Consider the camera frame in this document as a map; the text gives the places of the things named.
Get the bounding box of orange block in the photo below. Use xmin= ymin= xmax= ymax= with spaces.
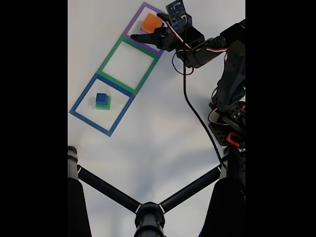
xmin=141 ymin=13 xmax=163 ymax=34

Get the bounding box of green block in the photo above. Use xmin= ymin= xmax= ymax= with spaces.
xmin=95 ymin=95 xmax=111 ymax=110

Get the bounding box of red clamp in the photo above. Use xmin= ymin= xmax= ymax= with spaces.
xmin=226 ymin=132 xmax=244 ymax=146

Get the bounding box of black tripod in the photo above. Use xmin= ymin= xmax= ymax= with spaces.
xmin=68 ymin=145 xmax=246 ymax=237

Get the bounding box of red white servo wire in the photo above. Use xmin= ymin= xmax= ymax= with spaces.
xmin=162 ymin=14 xmax=229 ymax=76

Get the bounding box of camera board with blue mount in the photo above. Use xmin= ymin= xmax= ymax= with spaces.
xmin=165 ymin=0 xmax=193 ymax=33

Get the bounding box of purple square frame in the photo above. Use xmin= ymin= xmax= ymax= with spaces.
xmin=122 ymin=1 xmax=171 ymax=57

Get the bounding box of green square frame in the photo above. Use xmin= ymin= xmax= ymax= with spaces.
xmin=95 ymin=36 xmax=159 ymax=96

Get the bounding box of blue square frame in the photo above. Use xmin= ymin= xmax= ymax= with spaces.
xmin=69 ymin=73 xmax=136 ymax=138

